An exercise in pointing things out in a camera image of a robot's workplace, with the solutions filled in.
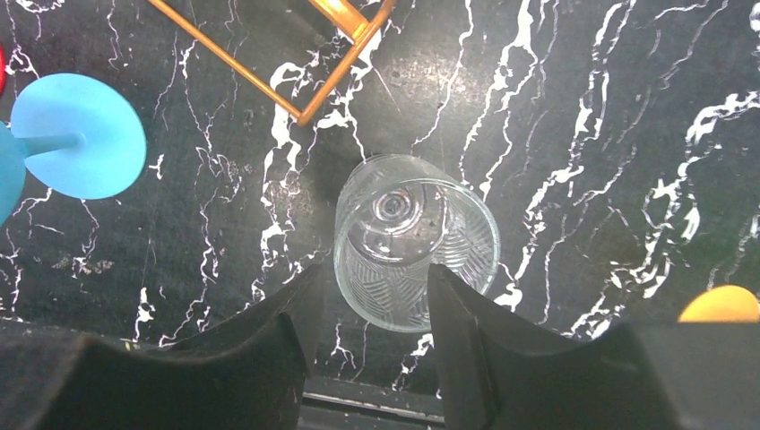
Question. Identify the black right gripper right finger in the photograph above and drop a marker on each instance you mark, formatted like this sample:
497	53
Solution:
497	370

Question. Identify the red plastic goblet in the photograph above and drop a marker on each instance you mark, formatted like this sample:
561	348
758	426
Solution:
3	74

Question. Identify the blue plastic goblet front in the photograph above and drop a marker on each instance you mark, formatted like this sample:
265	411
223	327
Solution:
76	135

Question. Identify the orange plastic goblet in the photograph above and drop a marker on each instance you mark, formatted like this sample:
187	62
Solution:
723	304

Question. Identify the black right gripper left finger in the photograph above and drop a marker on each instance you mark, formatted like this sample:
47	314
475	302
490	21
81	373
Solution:
247	372

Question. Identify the clear cut glass goblet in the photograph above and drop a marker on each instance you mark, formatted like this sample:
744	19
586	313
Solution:
396	215

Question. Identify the gold wire glass rack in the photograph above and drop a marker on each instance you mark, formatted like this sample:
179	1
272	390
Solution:
294	52

